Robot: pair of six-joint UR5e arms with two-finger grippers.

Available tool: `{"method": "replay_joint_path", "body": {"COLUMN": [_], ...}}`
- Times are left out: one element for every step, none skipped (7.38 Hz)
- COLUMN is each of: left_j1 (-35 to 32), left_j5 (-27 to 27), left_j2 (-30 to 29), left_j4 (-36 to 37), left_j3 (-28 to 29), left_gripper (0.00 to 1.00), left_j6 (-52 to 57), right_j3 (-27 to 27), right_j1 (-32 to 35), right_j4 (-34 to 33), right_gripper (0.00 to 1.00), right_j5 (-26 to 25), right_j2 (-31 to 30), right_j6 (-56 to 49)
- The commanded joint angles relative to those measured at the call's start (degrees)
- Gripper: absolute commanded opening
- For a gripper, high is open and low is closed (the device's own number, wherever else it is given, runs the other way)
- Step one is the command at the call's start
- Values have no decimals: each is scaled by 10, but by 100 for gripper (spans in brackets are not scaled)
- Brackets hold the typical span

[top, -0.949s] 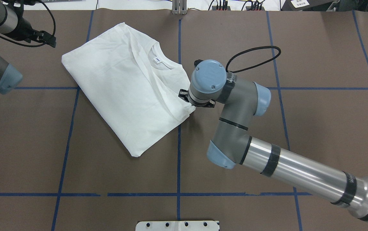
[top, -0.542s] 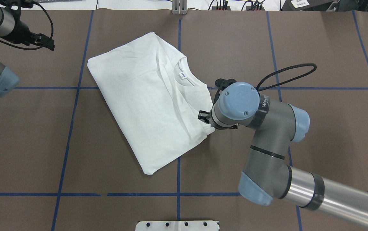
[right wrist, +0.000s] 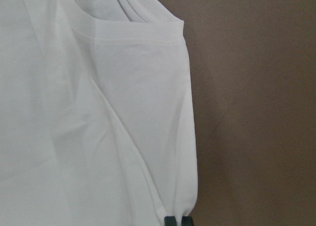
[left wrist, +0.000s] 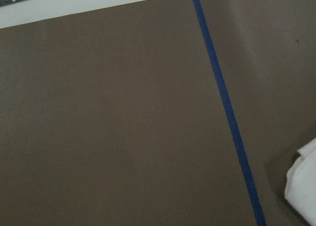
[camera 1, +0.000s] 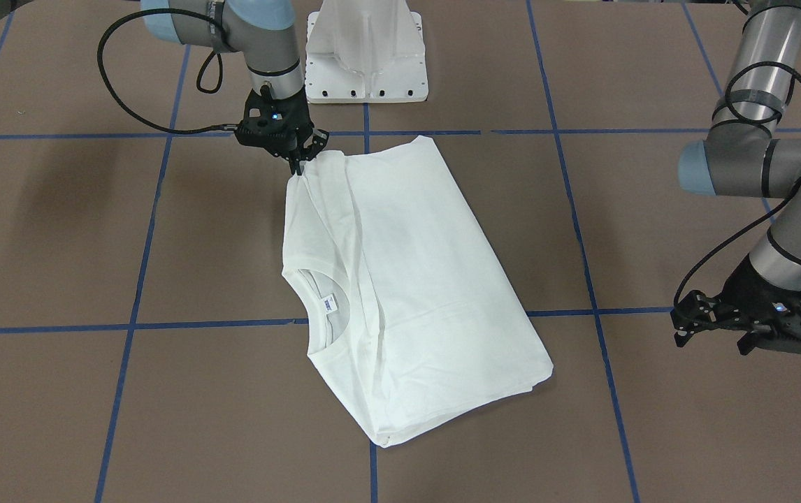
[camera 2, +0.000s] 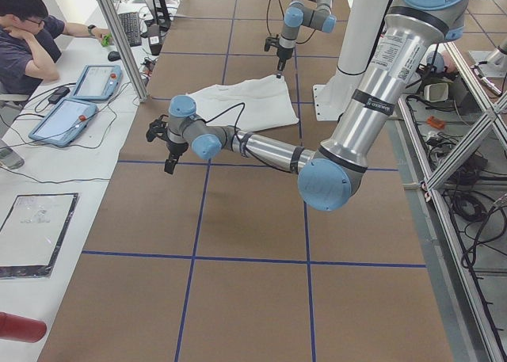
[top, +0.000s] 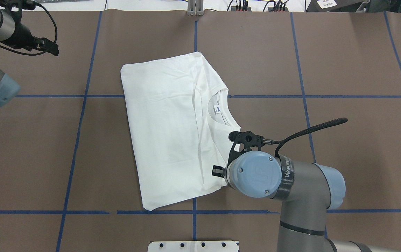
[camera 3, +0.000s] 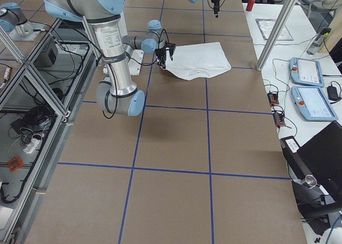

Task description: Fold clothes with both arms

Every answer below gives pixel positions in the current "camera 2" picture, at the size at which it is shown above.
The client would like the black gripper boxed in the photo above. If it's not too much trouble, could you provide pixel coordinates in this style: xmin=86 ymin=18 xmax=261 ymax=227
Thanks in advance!
xmin=276 ymin=44 xmax=294 ymax=70
xmin=164 ymin=139 xmax=187 ymax=174

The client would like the white long-sleeve printed shirt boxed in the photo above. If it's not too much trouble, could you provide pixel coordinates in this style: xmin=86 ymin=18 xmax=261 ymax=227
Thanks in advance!
xmin=189 ymin=74 xmax=299 ymax=131

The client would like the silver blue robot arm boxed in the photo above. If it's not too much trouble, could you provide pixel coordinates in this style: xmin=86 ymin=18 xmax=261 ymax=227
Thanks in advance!
xmin=162 ymin=0 xmax=469 ymax=211
xmin=275 ymin=0 xmax=337 ymax=78

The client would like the upper blue teach pendant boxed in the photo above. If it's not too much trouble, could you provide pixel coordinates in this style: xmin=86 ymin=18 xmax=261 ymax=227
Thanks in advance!
xmin=71 ymin=65 xmax=123 ymax=101

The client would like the blue teach pendant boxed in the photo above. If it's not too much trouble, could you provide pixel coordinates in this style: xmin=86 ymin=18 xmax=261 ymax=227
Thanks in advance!
xmin=29 ymin=98 xmax=98 ymax=147
xmin=71 ymin=65 xmax=123 ymax=101

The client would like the lower blue teach pendant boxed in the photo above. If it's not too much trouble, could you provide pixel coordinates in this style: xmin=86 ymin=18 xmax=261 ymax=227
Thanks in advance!
xmin=29 ymin=98 xmax=98 ymax=147

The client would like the black computer mouse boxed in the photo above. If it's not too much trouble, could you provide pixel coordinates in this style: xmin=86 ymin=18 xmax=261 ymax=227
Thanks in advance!
xmin=108 ymin=51 xmax=121 ymax=62

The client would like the black power adapter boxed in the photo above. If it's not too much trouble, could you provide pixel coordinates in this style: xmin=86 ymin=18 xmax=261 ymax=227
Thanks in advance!
xmin=48 ymin=86 xmax=71 ymax=105

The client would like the green handheld object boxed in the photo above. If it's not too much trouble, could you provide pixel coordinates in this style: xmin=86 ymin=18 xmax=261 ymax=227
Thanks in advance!
xmin=101 ymin=34 xmax=112 ymax=47

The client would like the black computer keyboard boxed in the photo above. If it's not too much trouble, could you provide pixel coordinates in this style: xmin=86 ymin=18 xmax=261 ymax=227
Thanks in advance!
xmin=118 ymin=12 xmax=142 ymax=47

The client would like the plastic-wrapped dark garment package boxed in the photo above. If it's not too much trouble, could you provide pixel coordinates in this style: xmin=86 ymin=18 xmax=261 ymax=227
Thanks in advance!
xmin=1 ymin=192 xmax=78 ymax=280

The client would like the clear water bottle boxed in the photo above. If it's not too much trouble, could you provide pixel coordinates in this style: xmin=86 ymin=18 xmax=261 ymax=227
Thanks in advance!
xmin=0 ymin=139 xmax=25 ymax=170

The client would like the orange tool on floor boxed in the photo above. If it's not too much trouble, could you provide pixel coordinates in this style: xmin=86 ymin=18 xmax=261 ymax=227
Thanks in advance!
xmin=426 ymin=116 xmax=446 ymax=130

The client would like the seated person in navy shirt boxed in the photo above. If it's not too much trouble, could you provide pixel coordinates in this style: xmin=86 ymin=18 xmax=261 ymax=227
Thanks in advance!
xmin=1 ymin=0 xmax=110 ymax=97

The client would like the red bottle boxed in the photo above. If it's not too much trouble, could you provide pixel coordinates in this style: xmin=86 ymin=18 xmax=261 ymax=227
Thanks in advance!
xmin=1 ymin=312 xmax=47 ymax=343

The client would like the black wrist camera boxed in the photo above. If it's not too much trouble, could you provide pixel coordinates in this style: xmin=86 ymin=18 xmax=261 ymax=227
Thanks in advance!
xmin=146 ymin=114 xmax=169 ymax=143
xmin=264 ymin=36 xmax=279 ymax=51

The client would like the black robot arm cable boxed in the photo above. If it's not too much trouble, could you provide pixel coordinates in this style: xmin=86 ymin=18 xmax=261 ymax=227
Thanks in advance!
xmin=265 ymin=0 xmax=318 ymax=46

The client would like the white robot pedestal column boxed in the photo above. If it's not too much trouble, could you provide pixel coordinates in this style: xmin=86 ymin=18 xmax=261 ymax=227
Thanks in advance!
xmin=314 ymin=0 xmax=392 ymax=121

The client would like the aluminium frame post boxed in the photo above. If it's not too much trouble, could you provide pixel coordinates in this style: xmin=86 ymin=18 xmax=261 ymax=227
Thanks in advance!
xmin=97 ymin=0 xmax=148 ymax=103

